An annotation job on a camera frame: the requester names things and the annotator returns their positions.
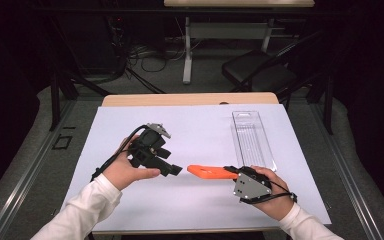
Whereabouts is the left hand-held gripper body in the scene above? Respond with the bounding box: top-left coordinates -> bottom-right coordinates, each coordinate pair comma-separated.
126,122 -> 173,176

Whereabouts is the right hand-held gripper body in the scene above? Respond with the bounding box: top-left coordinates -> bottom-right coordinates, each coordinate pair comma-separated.
232,165 -> 274,204

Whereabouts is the orange phone case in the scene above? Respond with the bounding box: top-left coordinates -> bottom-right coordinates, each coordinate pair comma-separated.
186,164 -> 239,180

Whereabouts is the clear plastic box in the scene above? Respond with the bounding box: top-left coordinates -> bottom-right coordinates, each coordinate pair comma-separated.
231,110 -> 278,173

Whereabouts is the person's right hand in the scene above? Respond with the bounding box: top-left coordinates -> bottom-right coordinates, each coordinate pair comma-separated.
251,165 -> 296,222

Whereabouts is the person's left hand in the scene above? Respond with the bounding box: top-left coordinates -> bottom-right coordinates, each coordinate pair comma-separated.
111,134 -> 162,192

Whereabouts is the white table mat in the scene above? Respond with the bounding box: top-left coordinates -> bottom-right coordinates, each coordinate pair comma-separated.
61,103 -> 333,233

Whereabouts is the black metal stand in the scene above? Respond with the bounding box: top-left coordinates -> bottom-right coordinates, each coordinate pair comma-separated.
308,71 -> 335,136
48,66 -> 112,132

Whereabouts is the black chair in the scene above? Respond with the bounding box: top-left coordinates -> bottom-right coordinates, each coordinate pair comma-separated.
221,31 -> 324,101

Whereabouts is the light desk with white legs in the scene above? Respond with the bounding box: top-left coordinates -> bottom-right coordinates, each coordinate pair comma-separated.
163,0 -> 316,85

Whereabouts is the dark equipment cabinet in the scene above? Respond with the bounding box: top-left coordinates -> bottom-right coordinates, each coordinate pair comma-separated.
56,13 -> 128,76

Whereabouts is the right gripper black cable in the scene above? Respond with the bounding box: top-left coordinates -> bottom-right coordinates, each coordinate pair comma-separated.
239,179 -> 298,205

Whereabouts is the black floor socket frame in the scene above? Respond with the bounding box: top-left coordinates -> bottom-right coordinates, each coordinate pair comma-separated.
51,133 -> 74,151

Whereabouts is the bundle of floor cables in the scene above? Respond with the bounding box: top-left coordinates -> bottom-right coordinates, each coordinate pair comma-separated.
125,41 -> 189,95

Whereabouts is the metal floor rail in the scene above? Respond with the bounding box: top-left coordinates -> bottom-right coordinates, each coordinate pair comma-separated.
0,99 -> 78,240
309,103 -> 384,240

